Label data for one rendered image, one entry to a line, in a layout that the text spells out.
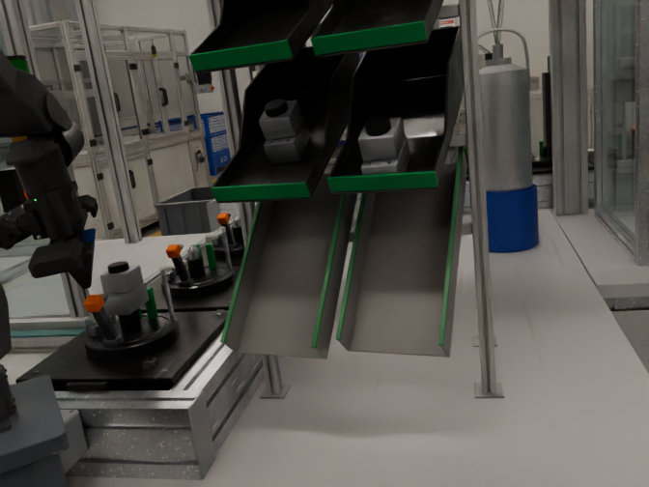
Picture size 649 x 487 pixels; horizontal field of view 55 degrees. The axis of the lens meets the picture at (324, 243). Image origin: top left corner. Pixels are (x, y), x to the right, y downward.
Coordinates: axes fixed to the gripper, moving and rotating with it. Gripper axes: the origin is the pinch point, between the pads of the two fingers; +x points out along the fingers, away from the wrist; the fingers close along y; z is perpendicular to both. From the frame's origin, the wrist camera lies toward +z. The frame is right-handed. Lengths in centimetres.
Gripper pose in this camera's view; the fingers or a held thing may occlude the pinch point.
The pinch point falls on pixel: (78, 266)
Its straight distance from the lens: 91.5
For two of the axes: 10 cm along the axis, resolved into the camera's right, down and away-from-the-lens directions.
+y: 2.1, 4.5, -8.7
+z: -9.7, 2.2, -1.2
